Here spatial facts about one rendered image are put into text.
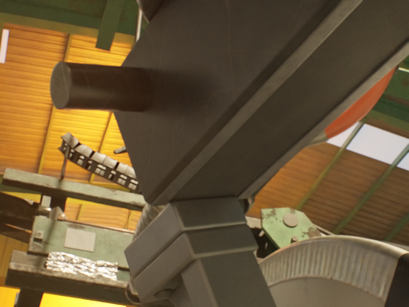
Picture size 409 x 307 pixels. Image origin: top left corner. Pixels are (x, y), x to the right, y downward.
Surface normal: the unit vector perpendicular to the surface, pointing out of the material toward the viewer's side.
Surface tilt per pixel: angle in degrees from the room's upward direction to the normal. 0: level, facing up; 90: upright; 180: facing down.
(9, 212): 90
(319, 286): 90
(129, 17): 180
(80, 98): 148
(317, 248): 90
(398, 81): 180
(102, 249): 90
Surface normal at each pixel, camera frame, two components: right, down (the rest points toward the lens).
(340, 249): -0.94, -0.22
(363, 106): 0.06, 0.05
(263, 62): -0.78, 0.02
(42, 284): 0.00, 0.75
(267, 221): 0.15, -0.65
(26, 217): 0.54, -0.56
